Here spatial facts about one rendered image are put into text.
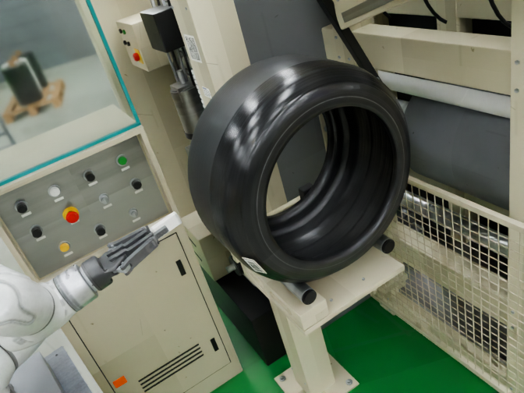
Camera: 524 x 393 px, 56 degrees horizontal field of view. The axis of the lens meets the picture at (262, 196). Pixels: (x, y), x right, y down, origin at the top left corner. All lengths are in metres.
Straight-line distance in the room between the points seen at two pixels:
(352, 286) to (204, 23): 0.84
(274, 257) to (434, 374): 1.24
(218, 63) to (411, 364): 1.52
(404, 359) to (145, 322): 1.11
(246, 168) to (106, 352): 1.19
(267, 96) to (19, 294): 0.62
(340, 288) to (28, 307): 0.86
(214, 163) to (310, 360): 1.17
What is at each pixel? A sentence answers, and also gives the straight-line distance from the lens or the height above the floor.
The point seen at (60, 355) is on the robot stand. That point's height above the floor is 0.65.
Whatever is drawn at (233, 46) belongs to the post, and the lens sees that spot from 1.41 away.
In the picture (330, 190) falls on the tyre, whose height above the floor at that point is 0.98.
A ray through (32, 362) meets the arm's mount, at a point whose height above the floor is 0.73.
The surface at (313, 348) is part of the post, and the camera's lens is 2.06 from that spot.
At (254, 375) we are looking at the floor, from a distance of 2.40.
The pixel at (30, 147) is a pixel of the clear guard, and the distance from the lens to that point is 1.69.
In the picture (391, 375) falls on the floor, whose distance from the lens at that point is 2.28.
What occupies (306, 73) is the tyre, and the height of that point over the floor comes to 1.46.
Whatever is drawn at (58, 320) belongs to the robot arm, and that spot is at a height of 1.19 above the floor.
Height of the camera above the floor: 1.81
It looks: 30 degrees down
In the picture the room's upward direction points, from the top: 17 degrees counter-clockwise
